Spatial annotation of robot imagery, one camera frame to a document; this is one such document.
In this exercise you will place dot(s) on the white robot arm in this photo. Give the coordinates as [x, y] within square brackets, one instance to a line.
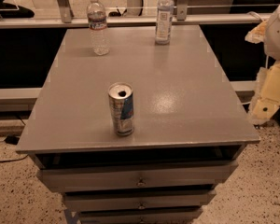
[272, 35]

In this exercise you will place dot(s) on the silver blue redbull can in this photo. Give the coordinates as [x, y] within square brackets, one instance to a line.
[121, 107]

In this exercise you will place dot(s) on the grey drawer cabinet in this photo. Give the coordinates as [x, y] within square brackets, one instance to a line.
[184, 107]

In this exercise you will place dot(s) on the top grey drawer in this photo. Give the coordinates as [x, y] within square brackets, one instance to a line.
[137, 176]

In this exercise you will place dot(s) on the grey drawer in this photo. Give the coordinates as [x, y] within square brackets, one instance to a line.
[137, 176]
[139, 200]
[146, 216]

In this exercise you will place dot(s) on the middle grey drawer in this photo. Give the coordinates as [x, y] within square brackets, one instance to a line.
[139, 200]

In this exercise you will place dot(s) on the clear plastic water bottle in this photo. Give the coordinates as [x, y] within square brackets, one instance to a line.
[98, 26]

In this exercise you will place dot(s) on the white label plastic bottle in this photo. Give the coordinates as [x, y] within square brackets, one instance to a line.
[165, 10]

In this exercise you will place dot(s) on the bottom grey drawer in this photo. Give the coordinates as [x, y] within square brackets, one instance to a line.
[146, 216]

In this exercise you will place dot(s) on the yellow foam block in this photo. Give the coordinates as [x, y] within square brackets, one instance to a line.
[266, 100]

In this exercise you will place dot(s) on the black chair base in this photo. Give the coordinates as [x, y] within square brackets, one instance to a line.
[13, 11]

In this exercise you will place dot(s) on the grey metal railing frame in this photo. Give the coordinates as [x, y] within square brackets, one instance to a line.
[72, 13]

